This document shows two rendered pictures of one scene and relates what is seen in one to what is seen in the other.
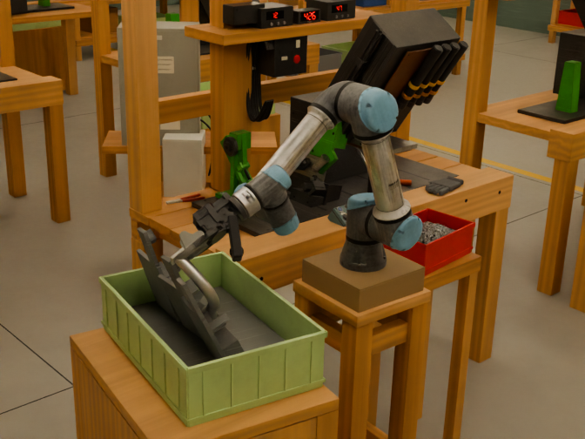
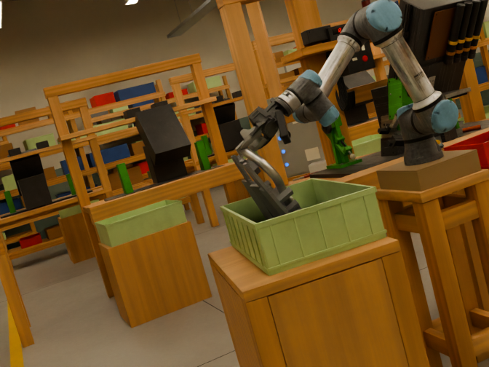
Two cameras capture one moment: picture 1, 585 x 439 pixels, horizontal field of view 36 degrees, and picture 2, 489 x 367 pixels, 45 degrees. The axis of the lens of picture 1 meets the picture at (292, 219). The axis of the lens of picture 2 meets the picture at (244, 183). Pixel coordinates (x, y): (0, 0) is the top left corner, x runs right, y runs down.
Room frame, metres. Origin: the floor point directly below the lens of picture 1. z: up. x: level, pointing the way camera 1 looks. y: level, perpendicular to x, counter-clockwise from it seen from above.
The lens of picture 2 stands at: (0.26, -0.39, 1.29)
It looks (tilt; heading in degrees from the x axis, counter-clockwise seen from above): 6 degrees down; 21
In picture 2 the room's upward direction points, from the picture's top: 15 degrees counter-clockwise
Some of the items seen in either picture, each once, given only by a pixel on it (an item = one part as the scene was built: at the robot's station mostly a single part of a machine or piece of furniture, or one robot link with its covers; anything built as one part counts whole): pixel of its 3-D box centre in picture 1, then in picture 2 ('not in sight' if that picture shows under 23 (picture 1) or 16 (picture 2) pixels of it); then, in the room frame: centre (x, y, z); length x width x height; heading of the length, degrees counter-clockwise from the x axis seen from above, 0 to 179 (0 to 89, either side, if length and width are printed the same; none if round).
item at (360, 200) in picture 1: (366, 214); (415, 119); (2.68, -0.23, 1.10); 0.13 x 0.12 x 0.14; 39
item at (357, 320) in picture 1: (361, 290); (429, 184); (2.68, -0.23, 0.83); 0.32 x 0.32 x 0.04; 38
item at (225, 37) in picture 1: (294, 24); (360, 39); (3.69, 0.01, 1.52); 0.90 x 0.25 x 0.04; 132
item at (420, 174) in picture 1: (332, 190); (417, 146); (3.50, -0.16, 0.89); 1.10 x 0.42 x 0.02; 132
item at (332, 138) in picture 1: (332, 130); (400, 96); (3.40, -0.15, 1.17); 0.13 x 0.12 x 0.20; 132
